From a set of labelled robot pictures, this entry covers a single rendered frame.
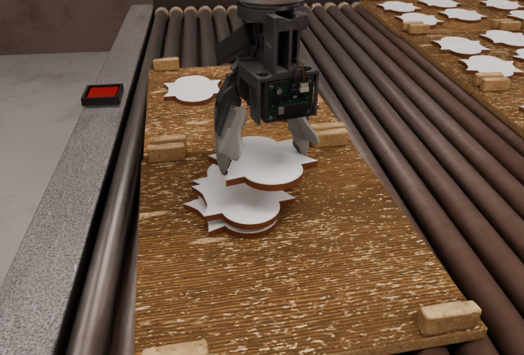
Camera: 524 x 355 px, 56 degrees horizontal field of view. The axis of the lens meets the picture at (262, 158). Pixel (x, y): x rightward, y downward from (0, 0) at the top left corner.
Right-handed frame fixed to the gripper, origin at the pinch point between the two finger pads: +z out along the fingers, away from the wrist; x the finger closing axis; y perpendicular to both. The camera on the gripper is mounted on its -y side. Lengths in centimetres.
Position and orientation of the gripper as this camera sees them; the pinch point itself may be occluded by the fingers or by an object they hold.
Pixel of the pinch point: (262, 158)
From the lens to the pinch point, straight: 63.8
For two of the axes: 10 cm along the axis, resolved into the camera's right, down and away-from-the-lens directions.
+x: 9.2, -1.9, 3.4
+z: -0.1, 8.7, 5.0
